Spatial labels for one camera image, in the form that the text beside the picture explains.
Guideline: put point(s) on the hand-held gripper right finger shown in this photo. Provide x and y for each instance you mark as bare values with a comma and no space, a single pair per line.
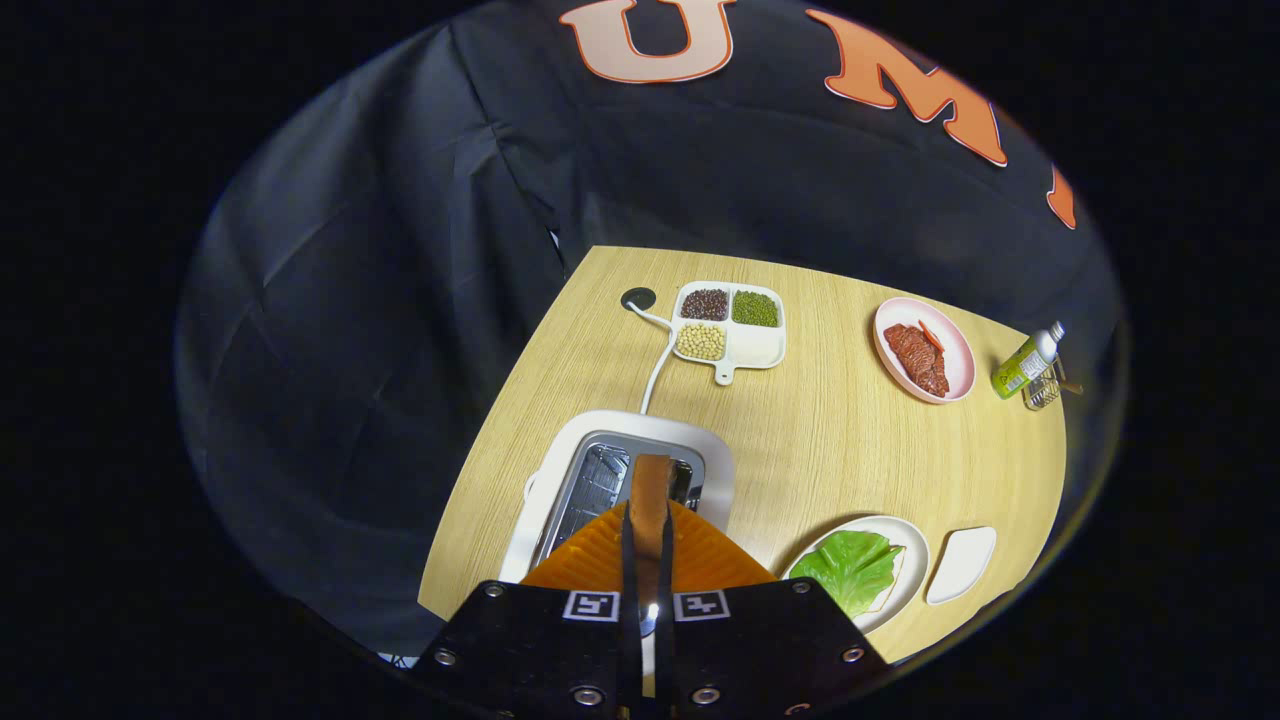
760,640

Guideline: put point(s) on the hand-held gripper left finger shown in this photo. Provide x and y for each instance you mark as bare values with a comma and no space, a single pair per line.
540,640

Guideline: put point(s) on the green lettuce leaf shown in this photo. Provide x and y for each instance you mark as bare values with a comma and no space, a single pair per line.
850,570

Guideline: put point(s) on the toasted bread slice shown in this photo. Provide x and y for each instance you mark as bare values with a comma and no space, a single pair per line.
650,500

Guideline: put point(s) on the white round plate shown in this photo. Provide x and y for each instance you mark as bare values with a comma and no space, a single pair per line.
914,575

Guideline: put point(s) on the white square dish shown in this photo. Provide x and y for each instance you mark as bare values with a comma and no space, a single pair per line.
960,565

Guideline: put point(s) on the white toaster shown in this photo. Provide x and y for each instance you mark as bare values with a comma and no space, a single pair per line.
650,430

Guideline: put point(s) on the white divided dish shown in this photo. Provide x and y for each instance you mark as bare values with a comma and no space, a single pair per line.
758,348

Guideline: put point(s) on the pile of yellow beans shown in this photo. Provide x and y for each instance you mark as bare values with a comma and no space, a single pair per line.
701,342

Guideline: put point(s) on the brown meat slice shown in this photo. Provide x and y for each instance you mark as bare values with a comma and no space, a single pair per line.
905,345
935,378

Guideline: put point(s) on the pile of green beans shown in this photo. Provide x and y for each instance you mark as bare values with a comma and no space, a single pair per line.
755,308

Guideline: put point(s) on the pink plate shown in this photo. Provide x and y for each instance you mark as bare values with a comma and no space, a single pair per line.
955,370

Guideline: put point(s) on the pile of red beans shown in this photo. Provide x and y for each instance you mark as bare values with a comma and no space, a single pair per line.
704,305

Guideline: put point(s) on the red sausage slice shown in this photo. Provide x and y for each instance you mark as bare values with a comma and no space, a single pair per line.
930,335

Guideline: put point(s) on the green metal bottle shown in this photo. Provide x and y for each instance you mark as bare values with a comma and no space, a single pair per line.
1022,368

